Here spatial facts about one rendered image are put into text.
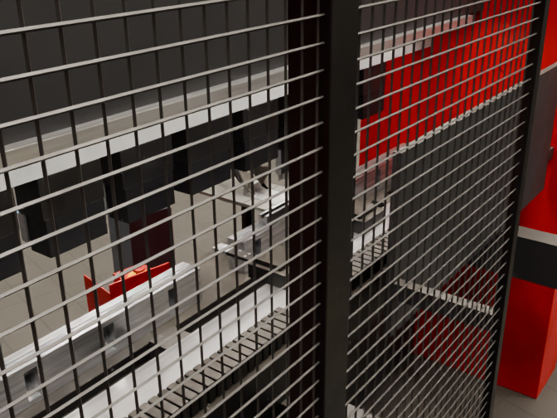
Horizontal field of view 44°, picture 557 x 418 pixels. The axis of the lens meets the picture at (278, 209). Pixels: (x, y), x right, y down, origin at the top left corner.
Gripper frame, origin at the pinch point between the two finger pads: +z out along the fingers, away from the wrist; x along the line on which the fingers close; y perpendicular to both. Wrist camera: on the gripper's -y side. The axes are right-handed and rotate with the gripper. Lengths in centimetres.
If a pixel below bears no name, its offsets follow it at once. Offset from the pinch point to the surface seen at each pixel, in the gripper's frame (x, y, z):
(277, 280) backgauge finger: -40, 30, 26
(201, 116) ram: -39, 36, -15
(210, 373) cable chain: -78, 45, 34
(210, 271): -29.4, -2.8, 15.3
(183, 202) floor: 144, -214, -47
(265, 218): -12.4, 9.2, 10.1
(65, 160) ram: -78, 37, -14
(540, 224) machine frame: 88, 28, 58
